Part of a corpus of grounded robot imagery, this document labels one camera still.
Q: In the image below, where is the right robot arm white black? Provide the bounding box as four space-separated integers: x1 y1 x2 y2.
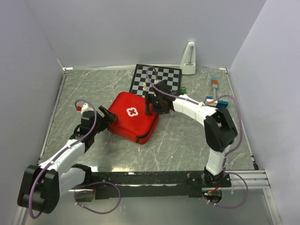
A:
145 80 238 187

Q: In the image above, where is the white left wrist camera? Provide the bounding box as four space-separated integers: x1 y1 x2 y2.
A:
76 103 93 114

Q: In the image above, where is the black white chessboard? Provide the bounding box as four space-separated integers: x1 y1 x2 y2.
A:
129 64 182 98

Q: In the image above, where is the white metronome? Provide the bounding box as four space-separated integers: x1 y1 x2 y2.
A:
180 42 196 75

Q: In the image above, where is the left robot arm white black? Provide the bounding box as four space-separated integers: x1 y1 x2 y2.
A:
17 104 117 214

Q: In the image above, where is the white chess pawn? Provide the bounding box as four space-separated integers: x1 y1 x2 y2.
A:
142 82 148 91

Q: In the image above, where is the blue orange grey brick stick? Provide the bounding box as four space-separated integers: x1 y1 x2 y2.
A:
211 76 218 99

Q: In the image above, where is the aluminium rail frame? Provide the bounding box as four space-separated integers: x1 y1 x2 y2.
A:
230 170 270 189

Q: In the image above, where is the black red medicine kit case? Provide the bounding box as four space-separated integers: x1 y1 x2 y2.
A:
108 92 159 144

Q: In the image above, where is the blue white brick block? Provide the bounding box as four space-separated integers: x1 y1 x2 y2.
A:
204 96 229 109

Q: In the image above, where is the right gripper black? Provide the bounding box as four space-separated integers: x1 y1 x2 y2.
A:
143 93 169 114

